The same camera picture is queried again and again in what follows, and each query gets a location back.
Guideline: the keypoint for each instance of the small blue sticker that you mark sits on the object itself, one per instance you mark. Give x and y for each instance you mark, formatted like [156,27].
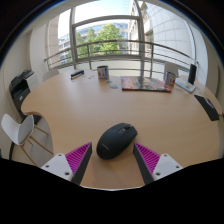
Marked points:
[113,86]

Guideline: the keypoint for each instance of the white chair wooden legs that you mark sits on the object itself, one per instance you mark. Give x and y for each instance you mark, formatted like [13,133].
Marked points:
[18,130]

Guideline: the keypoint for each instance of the black tall tumbler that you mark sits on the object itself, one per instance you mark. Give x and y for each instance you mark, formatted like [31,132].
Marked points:
[192,74]

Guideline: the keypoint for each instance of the light blue cover magazine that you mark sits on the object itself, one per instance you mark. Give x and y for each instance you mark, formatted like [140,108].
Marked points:
[185,85]

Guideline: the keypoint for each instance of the green tree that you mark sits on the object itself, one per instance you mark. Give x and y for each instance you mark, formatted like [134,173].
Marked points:
[101,38]

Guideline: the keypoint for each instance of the red cover magazine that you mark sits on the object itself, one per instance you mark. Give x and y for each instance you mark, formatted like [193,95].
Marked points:
[145,83]

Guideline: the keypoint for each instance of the metal balcony railing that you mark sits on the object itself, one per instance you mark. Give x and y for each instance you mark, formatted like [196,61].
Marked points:
[116,50]

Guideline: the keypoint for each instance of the white printed cup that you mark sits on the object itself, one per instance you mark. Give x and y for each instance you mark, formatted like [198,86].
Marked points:
[170,78]
[102,72]

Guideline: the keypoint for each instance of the black mouse pad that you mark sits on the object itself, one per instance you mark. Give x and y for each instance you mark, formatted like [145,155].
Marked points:
[208,106]

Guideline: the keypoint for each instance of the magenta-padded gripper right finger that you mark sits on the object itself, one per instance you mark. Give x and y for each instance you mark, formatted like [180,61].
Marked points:
[166,165]

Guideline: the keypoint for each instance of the dark blue small box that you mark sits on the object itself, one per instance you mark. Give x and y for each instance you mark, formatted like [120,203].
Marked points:
[77,74]

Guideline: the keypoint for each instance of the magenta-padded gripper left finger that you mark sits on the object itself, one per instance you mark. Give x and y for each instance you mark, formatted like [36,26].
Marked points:
[60,165]

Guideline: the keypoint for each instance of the black computer mouse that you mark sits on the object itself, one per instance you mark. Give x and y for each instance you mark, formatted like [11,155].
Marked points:
[115,140]

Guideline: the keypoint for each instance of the black office printer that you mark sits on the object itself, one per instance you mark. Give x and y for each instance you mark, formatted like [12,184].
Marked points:
[20,88]

